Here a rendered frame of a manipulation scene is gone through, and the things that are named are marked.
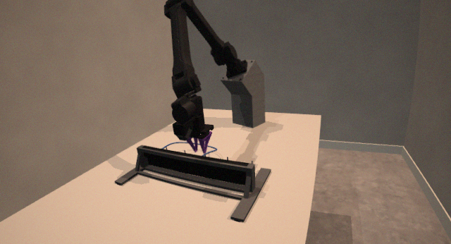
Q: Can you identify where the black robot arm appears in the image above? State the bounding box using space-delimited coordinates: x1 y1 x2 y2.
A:
164 0 247 141

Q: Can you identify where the black patch panel rack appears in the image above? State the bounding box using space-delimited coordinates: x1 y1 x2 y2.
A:
115 145 271 222

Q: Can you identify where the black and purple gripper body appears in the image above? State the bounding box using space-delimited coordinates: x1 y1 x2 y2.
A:
189 112 214 139

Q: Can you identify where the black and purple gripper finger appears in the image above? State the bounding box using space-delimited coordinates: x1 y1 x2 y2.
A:
186 138 198 152
198 131 212 154

